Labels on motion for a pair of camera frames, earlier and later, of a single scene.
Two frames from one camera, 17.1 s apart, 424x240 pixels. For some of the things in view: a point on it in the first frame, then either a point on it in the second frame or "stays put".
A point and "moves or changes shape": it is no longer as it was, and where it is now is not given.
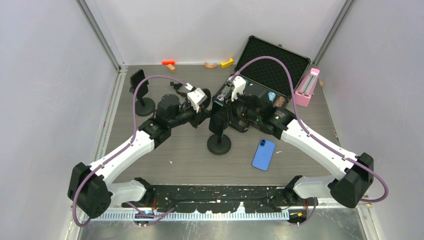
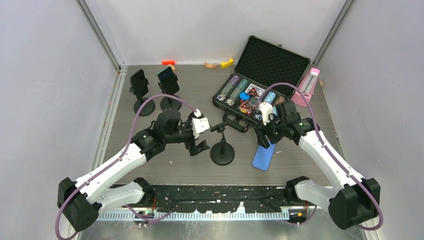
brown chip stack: [279, 102] stays put
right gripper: [232, 117] → [262, 140]
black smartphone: [135, 79] stays put
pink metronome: [306, 90] stays put
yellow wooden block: [227, 64] stays put
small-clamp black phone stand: [207, 92] → [221, 153]
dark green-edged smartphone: [219, 119] → [167, 80]
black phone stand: [219, 145] moves or changes shape
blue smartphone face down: [263, 154] stays put
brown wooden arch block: [210, 66] stays put
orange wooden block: [166, 63] stays put
